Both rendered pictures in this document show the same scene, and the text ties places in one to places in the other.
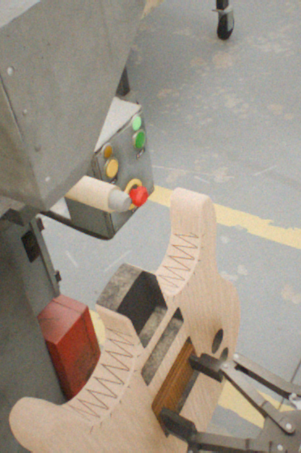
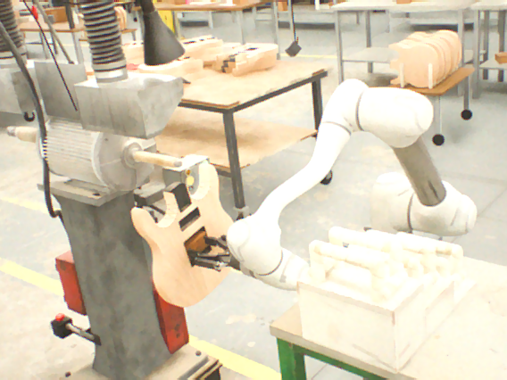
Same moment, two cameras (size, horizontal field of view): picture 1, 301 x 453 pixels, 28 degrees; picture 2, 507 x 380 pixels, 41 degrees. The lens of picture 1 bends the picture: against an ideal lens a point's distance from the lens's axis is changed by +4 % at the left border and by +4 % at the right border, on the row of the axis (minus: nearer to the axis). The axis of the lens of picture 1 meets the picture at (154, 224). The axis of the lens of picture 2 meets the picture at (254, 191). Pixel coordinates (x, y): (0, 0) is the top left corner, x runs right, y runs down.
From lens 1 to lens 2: 1.51 m
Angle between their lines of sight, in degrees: 21
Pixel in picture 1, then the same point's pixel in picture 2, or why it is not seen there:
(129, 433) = (172, 245)
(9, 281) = (137, 243)
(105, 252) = (208, 304)
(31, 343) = (145, 286)
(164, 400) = (190, 245)
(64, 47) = (157, 98)
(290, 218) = not seen: hidden behind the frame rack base
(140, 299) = (180, 194)
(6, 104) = (140, 107)
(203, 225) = (210, 177)
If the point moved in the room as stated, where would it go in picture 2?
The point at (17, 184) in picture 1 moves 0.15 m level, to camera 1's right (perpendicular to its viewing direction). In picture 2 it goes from (140, 132) to (192, 127)
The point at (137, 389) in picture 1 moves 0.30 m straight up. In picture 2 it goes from (176, 228) to (160, 135)
